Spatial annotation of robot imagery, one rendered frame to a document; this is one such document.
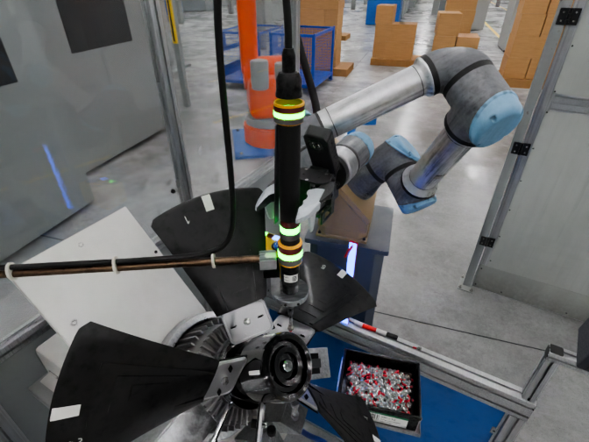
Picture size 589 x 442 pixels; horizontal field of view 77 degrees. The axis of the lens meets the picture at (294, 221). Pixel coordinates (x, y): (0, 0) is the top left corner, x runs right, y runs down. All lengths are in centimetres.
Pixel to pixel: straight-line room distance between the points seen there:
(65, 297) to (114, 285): 9
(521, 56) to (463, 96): 773
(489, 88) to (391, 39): 888
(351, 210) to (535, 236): 153
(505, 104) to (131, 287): 87
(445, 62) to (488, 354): 187
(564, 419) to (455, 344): 58
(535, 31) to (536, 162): 633
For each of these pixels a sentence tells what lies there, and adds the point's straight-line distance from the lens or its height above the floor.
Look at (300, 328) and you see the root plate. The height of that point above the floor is 118.
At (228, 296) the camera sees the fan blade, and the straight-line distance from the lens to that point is 73.
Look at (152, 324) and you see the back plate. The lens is 89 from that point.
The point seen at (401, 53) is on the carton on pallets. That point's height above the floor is 26.
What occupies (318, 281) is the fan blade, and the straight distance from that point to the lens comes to 92.
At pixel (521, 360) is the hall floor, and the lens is 256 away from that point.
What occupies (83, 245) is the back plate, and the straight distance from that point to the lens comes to 88.
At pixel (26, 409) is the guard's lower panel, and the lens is 143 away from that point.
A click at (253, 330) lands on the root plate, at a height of 124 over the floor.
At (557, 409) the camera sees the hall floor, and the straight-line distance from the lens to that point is 245.
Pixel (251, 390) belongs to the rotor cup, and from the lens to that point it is 72.
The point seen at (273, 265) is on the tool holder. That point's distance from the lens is 65.
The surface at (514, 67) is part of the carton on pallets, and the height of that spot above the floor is 34.
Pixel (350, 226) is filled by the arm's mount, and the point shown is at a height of 106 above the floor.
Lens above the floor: 181
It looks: 34 degrees down
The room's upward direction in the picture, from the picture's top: straight up
